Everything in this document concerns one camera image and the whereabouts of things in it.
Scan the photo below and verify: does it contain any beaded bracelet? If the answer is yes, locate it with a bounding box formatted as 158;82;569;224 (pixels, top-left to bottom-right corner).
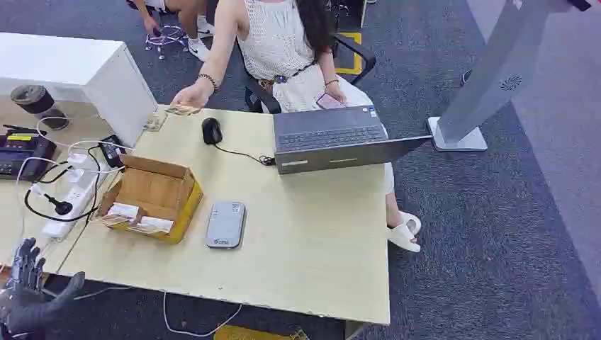
196;72;220;94

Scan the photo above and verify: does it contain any black power cable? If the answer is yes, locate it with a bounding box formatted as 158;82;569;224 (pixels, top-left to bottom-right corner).
23;145;102;225

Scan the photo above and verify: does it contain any chrome chair base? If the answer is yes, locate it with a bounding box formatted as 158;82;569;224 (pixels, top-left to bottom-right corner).
144;25;190;62

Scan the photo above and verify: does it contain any grey laptop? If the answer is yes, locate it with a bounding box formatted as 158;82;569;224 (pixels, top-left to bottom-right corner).
272;105;433;176

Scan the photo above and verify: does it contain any wooden card box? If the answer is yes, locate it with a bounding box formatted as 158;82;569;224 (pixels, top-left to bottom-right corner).
96;154;205;245

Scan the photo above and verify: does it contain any grey kiosk stand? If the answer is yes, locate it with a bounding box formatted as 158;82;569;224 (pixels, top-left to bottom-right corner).
426;0;593;153

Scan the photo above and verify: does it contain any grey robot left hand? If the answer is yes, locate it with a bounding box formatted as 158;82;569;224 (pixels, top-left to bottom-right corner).
0;237;86;338

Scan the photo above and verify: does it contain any pink phone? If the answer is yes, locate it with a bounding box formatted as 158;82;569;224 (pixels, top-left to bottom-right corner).
315;92;348;111

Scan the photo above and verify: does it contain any seated person's left hand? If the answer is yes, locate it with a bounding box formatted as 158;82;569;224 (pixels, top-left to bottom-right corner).
324;79;348;105

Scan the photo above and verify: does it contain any white cabinet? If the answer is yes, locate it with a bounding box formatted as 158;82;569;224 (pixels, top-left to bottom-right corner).
0;31;159;148

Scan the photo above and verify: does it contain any card stack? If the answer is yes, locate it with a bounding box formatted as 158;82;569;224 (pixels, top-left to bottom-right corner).
135;215;175;234
106;202;140;222

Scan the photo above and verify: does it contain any black computer mouse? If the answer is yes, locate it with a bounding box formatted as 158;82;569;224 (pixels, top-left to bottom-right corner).
201;117;224;146

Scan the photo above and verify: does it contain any white cable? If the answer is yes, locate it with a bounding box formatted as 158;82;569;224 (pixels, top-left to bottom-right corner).
13;115;135;245
70;285;243;339

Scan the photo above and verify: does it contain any white power strip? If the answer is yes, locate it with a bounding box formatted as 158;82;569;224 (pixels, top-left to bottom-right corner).
40;152;111;241

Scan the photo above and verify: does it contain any seated person's right hand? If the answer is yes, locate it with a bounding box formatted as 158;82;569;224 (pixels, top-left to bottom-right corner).
171;79;215;110

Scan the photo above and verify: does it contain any yellow floor tape square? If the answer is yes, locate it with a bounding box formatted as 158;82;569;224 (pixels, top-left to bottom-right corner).
213;324;301;340

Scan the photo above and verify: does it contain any black desk device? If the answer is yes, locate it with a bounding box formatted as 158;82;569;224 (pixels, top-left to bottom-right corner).
0;124;57;182

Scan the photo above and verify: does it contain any black mouse cable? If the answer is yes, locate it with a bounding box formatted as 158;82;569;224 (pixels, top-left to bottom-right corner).
213;142;277;166

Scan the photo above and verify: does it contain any black office chair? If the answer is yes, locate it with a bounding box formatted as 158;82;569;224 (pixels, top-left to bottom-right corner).
237;31;378;115

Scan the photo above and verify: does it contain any black waste bin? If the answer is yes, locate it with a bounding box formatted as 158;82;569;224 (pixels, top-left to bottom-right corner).
9;84;71;132

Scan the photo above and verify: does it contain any black power adapter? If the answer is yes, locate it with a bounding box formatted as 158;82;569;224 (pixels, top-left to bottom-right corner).
97;135;127;169

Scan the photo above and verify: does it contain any seated person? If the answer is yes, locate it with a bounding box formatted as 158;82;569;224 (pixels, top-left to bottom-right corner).
171;0;422;254

